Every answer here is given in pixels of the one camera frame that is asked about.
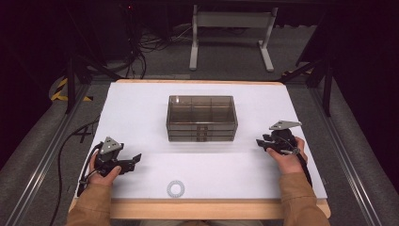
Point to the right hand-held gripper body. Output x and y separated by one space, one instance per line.
282 141

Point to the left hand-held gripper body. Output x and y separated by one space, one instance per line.
106 157

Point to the smoked clear drawer chest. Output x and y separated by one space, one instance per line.
200 113

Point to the person's right hand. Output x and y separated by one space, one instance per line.
288 163

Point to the person's left hand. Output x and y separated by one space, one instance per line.
106 180

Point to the white table cover sheet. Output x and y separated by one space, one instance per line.
141 109

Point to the black metal stand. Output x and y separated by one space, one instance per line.
327 91
71 81

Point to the yellow black hazard tape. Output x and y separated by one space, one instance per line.
59 89

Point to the aluminium floor rail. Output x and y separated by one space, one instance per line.
345 157
47 153

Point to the white metal desk frame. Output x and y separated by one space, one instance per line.
232 19

